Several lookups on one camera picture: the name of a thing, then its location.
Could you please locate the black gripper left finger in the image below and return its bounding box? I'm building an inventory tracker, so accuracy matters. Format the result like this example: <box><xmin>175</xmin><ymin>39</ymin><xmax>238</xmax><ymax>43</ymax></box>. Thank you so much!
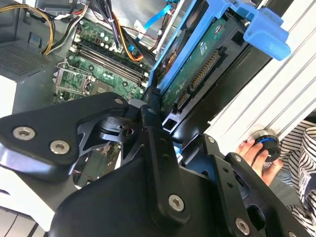
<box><xmin>0</xmin><ymin>86</ymin><xmax>193</xmax><ymax>226</ymax></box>

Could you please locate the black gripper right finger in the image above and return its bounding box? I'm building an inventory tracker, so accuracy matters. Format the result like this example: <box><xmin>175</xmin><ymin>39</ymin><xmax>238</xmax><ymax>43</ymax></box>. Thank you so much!
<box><xmin>203</xmin><ymin>134</ymin><xmax>308</xmax><ymax>237</ymax></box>

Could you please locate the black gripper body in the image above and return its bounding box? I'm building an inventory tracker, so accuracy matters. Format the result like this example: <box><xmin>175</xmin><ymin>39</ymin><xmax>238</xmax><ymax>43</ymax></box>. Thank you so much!
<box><xmin>46</xmin><ymin>157</ymin><xmax>308</xmax><ymax>237</ymax></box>

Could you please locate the round black tool blue ring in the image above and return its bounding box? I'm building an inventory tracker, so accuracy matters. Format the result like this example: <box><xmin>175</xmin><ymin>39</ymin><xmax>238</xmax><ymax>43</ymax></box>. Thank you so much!
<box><xmin>249</xmin><ymin>125</ymin><xmax>281</xmax><ymax>163</ymax></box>

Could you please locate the hard disk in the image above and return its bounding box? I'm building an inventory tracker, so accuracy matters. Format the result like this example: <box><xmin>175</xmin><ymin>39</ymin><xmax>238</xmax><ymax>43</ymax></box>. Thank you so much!
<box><xmin>147</xmin><ymin>0</ymin><xmax>292</xmax><ymax>117</ymax></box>

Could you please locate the blue data wire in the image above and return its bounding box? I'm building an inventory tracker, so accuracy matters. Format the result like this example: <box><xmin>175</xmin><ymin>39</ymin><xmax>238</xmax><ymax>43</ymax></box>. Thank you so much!
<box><xmin>143</xmin><ymin>0</ymin><xmax>180</xmax><ymax>29</ymax></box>

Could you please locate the person's hand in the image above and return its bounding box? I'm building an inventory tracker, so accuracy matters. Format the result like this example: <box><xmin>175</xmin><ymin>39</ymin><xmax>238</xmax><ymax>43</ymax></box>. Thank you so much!
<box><xmin>236</xmin><ymin>137</ymin><xmax>284</xmax><ymax>188</ymax></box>

